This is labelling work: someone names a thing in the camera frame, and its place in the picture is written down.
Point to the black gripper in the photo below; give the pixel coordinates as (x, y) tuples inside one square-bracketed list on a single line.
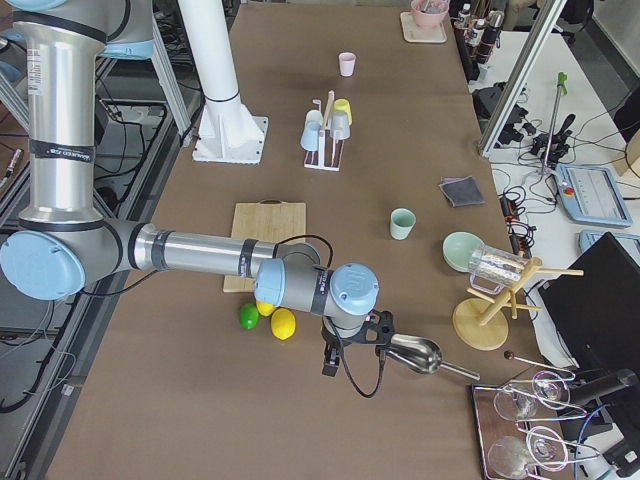
[(331, 361)]

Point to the mint green cup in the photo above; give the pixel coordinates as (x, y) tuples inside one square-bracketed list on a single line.
[(402, 221)]

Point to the pink plastic cup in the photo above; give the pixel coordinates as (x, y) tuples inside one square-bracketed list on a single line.
[(347, 62)]

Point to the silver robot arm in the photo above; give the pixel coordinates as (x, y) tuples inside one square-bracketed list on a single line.
[(65, 244)]

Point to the light blue cup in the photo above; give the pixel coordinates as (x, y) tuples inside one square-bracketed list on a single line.
[(309, 140)]

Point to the grey cup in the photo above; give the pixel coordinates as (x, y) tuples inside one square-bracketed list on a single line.
[(340, 126)]

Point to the yellow cup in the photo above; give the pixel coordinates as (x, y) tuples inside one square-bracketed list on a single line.
[(343, 105)]

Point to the yellow lemon front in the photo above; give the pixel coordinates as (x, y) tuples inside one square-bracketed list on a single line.
[(283, 324)]

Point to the yellow lemon near board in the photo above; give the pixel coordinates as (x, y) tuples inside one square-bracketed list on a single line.
[(265, 309)]

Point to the metal scoop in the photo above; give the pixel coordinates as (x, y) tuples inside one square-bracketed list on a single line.
[(422, 356)]

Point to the green lime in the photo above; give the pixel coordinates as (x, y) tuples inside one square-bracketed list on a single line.
[(249, 316)]

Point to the bamboo cutting board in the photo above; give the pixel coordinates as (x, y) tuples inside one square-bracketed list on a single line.
[(261, 225)]

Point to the wooden mug tree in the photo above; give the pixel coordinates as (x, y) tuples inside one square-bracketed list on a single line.
[(480, 321)]

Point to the mint green bowl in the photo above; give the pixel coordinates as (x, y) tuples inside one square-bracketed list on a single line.
[(457, 249)]

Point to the clear glass mug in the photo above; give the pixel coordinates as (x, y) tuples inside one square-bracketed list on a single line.
[(493, 269)]

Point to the grey folded cloth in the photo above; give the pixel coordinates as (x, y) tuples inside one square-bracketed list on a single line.
[(462, 191)]

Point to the wine glass rack tray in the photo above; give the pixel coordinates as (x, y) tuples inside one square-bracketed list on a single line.
[(491, 427)]

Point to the lower wine glass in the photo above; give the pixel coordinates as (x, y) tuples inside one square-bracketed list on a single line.
[(541, 450)]

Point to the upper wine glass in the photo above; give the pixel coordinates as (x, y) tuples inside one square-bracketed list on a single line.
[(535, 398)]

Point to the black monitor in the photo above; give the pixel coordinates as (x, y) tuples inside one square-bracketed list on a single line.
[(597, 313)]

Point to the blue teach pendant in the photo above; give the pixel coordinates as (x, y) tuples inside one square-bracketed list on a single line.
[(589, 195)]

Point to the beige tray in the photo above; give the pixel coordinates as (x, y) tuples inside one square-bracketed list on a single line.
[(413, 33)]

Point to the pink bowl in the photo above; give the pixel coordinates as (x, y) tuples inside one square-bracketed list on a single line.
[(429, 14)]

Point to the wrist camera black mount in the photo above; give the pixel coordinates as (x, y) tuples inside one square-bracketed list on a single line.
[(377, 329)]

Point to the white wire cup holder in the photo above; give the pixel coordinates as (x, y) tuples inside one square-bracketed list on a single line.
[(329, 154)]

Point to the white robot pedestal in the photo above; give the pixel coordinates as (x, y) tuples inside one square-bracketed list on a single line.
[(228, 132)]

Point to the aluminium frame post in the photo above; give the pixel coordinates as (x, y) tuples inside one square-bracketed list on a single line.
[(541, 29)]

